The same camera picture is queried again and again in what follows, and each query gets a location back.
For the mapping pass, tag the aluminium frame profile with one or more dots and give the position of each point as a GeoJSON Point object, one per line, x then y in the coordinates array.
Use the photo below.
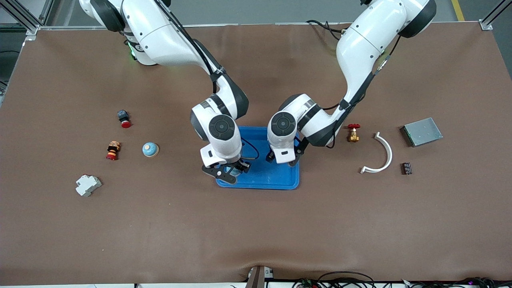
{"type": "Point", "coordinates": [485, 26]}
{"type": "Point", "coordinates": [35, 30]}

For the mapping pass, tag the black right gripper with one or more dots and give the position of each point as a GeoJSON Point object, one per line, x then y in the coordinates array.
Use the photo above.
{"type": "Point", "coordinates": [240, 164]}

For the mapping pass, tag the blue plastic tray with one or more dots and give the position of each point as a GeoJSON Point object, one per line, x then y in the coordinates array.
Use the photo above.
{"type": "Point", "coordinates": [272, 179]}

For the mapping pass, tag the red push button grey base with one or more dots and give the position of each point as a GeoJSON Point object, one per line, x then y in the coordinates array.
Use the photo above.
{"type": "Point", "coordinates": [123, 116]}

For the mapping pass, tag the grey mount bracket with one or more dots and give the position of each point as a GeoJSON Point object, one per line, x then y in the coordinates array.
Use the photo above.
{"type": "Point", "coordinates": [258, 278]}

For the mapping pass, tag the light blue call bell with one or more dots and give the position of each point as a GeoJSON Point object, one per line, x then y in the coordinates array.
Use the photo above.
{"type": "Point", "coordinates": [233, 170]}
{"type": "Point", "coordinates": [150, 150]}

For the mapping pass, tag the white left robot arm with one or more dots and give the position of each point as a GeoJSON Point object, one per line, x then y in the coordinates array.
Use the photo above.
{"type": "Point", "coordinates": [360, 44]}

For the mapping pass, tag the red emergency button orange base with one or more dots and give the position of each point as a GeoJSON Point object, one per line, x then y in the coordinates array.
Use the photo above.
{"type": "Point", "coordinates": [113, 151]}

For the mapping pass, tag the black connector block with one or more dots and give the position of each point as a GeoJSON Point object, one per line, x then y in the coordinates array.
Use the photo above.
{"type": "Point", "coordinates": [406, 168]}

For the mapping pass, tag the grey metal box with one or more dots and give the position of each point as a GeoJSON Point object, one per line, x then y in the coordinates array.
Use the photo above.
{"type": "Point", "coordinates": [422, 132]}

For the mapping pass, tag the white curved plastic clip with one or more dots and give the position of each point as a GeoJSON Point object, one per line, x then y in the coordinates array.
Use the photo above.
{"type": "Point", "coordinates": [390, 156]}

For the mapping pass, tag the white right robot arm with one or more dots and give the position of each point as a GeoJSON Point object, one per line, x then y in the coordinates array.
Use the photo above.
{"type": "Point", "coordinates": [168, 40]}

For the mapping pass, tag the white circuit breaker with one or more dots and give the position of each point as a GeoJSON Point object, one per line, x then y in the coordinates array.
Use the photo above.
{"type": "Point", "coordinates": [88, 186]}

